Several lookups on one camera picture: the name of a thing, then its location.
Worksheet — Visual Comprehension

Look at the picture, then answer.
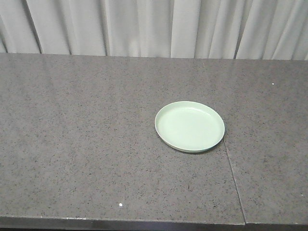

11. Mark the light green round plate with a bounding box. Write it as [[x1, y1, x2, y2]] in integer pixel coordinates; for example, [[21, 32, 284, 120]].
[[154, 101, 225, 153]]

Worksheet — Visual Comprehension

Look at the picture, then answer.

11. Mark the white pleated curtain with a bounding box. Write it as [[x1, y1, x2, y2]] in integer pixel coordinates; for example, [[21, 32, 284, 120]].
[[0, 0, 308, 60]]

